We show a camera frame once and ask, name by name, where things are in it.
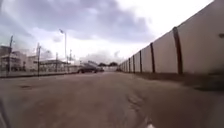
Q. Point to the distant trees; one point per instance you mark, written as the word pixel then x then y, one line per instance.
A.
pixel 108 64

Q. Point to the pale wall with dark pillars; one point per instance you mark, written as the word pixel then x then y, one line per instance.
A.
pixel 193 50

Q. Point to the robot's own part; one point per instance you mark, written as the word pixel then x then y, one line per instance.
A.
pixel 150 126

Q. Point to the dark car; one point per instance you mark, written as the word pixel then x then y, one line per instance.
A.
pixel 87 69

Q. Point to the street lamp pole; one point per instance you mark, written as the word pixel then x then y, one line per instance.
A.
pixel 65 50

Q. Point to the pale buildings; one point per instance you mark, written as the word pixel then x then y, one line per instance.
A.
pixel 20 60

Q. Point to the low fence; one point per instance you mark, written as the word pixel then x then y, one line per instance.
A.
pixel 33 70

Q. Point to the red-brown dirt road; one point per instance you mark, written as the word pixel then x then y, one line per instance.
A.
pixel 100 100

